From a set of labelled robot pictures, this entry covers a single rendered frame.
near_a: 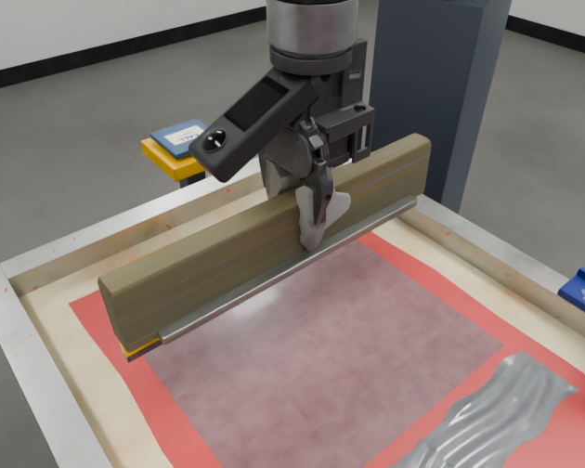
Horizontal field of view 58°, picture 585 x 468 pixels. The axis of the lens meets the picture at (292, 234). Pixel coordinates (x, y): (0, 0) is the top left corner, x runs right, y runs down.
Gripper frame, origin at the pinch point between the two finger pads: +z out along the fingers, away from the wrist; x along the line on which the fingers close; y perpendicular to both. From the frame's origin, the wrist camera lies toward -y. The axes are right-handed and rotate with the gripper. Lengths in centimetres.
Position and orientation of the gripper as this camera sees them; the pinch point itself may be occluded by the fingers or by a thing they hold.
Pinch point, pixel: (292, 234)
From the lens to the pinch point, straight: 57.0
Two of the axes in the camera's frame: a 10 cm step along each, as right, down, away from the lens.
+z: 0.0, 7.7, 6.4
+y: 7.8, -4.1, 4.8
